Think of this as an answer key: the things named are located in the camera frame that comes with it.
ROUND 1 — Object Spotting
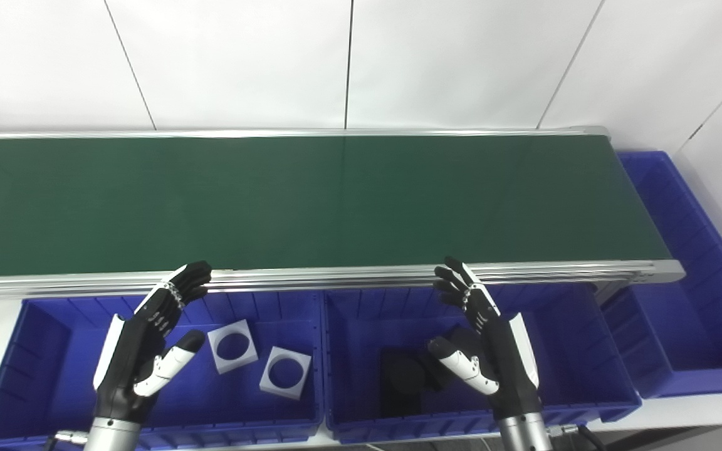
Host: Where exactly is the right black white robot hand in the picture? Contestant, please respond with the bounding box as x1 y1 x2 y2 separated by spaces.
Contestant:
427 256 543 419

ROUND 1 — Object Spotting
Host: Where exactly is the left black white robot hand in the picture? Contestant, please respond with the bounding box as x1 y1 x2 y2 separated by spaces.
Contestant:
93 261 212 420

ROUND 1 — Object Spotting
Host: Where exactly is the white square part round hole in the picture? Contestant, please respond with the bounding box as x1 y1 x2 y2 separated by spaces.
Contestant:
207 319 259 375
259 346 313 400

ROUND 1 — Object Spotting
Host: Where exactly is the blue plastic bin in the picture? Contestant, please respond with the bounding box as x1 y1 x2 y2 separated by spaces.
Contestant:
599 150 722 400
0 291 325 450
322 283 642 444

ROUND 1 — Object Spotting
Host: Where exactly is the black part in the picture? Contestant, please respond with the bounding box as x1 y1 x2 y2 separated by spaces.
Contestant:
379 348 427 417

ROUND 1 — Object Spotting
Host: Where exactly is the aluminium conveyor support leg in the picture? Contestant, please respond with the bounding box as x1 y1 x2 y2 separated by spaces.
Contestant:
590 282 628 308

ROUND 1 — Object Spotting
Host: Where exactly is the green conveyor belt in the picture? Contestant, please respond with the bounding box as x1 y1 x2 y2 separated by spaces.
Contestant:
0 127 686 301

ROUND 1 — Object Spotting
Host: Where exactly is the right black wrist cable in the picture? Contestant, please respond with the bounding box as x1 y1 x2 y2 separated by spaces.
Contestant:
546 423 606 451

